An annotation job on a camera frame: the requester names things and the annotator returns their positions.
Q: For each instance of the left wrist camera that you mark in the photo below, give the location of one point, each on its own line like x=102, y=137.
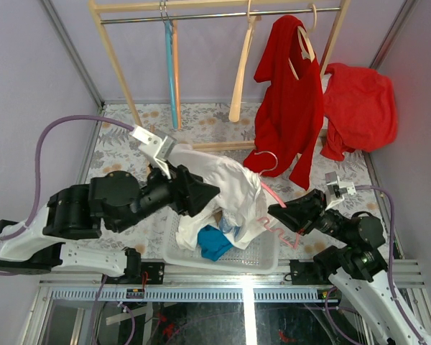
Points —
x=156, y=147

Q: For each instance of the aluminium rail with cable duct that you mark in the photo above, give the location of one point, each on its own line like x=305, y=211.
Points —
x=187, y=284

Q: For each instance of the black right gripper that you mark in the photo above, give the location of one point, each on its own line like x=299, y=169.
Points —
x=299, y=212

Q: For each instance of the pink wavy hanger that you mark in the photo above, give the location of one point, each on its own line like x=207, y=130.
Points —
x=265, y=221

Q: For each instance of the blue hanger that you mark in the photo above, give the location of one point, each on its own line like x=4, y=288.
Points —
x=169, y=62

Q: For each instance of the beige wooden hanger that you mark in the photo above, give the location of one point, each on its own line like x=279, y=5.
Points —
x=235, y=107

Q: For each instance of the white plastic laundry basket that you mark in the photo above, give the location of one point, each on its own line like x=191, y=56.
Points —
x=260, y=256

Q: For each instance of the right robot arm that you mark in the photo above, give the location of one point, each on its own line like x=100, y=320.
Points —
x=358, y=269

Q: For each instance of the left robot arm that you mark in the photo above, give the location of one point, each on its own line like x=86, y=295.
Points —
x=51, y=239

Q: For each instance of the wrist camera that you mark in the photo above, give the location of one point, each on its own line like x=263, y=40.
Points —
x=156, y=147
x=337, y=190

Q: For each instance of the red cloth pile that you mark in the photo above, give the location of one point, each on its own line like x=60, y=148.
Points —
x=360, y=106

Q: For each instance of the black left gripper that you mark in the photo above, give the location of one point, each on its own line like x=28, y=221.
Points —
x=191, y=193

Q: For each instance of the cream hanger under red shirt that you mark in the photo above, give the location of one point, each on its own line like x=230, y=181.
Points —
x=307, y=51

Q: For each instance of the white t shirt blue print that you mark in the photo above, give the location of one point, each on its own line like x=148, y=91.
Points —
x=242, y=199

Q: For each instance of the red t shirt on hanger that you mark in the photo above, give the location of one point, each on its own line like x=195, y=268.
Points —
x=290, y=117

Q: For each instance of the orange hanger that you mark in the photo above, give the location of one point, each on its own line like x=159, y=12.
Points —
x=175, y=57

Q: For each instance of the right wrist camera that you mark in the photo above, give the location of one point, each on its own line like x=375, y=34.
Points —
x=337, y=190

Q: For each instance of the wooden clothes rack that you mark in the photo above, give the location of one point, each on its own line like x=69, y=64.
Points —
x=205, y=68

